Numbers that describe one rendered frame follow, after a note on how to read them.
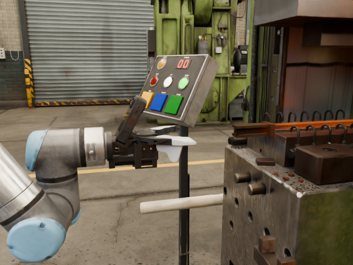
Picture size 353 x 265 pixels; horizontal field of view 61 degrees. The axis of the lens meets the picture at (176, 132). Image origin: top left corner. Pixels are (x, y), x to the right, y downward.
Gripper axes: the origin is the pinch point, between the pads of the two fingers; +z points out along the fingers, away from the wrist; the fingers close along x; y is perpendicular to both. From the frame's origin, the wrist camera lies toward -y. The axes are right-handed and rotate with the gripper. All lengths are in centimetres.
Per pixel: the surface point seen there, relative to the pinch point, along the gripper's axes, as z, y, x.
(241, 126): 13.6, -1.2, 1.4
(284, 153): 22.7, 5.0, 7.3
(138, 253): -3, 100, -98
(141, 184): 13, 100, -207
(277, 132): 23.3, 0.7, 2.7
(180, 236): 13, 65, -56
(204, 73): 18.4, -12.7, -41.7
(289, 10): 22.6, -28.6, 4.7
